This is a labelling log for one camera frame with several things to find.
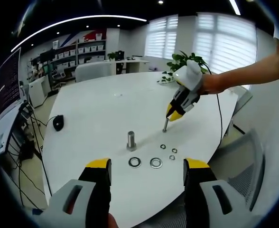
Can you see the white side desk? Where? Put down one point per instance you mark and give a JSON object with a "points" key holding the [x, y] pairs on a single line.
{"points": [[4, 133]]}

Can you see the large steel bolt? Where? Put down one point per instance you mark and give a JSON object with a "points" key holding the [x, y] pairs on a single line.
{"points": [[131, 141]]}

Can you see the grey mesh office chair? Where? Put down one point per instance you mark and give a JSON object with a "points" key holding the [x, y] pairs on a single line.
{"points": [[251, 166]]}

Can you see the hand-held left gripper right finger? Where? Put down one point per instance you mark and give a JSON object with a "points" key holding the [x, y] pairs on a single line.
{"points": [[208, 204]]}

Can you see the shelf with white boxes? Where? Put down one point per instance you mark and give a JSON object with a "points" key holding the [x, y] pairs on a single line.
{"points": [[82, 52]]}

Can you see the white low cabinet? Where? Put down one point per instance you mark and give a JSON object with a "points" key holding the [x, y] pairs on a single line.
{"points": [[38, 91]]}

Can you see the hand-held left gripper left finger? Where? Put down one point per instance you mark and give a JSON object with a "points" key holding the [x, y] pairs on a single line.
{"points": [[66, 209]]}

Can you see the large steel washer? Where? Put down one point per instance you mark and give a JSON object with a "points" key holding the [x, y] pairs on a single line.
{"points": [[151, 163], [130, 162]]}

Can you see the small steel bolt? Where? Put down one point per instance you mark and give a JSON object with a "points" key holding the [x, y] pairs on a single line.
{"points": [[165, 125]]}

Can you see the computer monitor with text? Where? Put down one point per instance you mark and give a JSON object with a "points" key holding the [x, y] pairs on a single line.
{"points": [[7, 83]]}

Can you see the grey padded chair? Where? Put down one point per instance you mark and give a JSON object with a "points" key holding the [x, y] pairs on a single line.
{"points": [[92, 71]]}

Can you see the person's right forearm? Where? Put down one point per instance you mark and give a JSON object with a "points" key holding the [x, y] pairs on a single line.
{"points": [[253, 69]]}

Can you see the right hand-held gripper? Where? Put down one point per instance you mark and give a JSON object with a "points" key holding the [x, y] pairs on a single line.
{"points": [[189, 76]]}

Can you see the green potted plant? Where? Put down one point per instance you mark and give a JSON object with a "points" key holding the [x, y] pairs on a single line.
{"points": [[177, 63]]}

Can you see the white office desk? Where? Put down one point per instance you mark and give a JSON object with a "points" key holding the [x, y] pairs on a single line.
{"points": [[130, 65]]}

